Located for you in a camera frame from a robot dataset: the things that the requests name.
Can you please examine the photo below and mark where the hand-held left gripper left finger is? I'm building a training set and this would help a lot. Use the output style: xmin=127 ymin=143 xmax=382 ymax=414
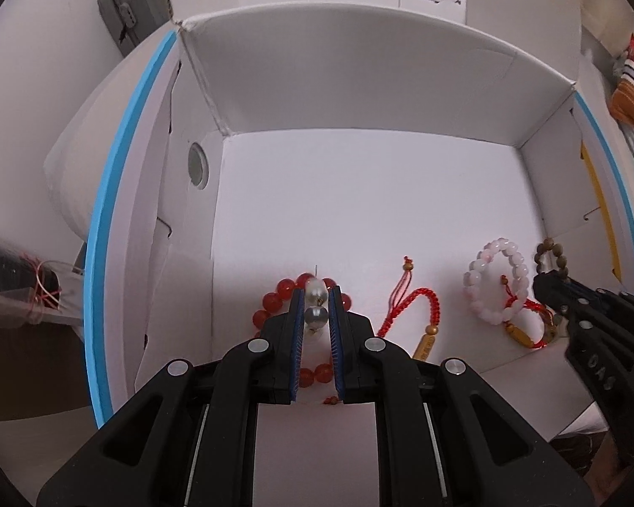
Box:
xmin=36 ymin=288 xmax=304 ymax=507

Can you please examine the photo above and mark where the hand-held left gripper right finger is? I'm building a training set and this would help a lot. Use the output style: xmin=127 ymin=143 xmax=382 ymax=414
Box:
xmin=328 ymin=285 xmax=595 ymax=507

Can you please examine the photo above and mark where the white pearl bracelet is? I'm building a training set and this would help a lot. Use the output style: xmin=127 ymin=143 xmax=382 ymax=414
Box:
xmin=302 ymin=273 xmax=331 ymax=339

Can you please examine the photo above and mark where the red bead bracelet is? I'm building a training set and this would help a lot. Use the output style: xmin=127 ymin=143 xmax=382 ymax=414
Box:
xmin=252 ymin=275 xmax=352 ymax=384

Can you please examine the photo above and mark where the red cord bracelet gold charm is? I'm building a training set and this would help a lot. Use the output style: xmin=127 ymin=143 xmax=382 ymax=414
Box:
xmin=376 ymin=256 xmax=441 ymax=363
xmin=499 ymin=273 xmax=561 ymax=352

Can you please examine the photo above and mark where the brown green bead bracelet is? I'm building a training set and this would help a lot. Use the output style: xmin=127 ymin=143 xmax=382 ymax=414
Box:
xmin=533 ymin=237 xmax=570 ymax=283

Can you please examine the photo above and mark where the pink bead bracelet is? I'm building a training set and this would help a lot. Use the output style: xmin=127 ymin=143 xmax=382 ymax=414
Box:
xmin=464 ymin=236 xmax=534 ymax=324

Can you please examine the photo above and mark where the blue white cardboard box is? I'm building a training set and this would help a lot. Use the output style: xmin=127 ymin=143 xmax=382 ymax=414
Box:
xmin=45 ymin=3 xmax=634 ymax=434

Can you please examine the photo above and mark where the grey suitcase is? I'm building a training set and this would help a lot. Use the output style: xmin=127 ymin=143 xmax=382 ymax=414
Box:
xmin=96 ymin=0 xmax=176 ymax=57

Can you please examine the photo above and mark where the clear bag with red wire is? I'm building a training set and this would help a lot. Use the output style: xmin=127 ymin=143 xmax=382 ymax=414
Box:
xmin=0 ymin=243 xmax=85 ymax=324

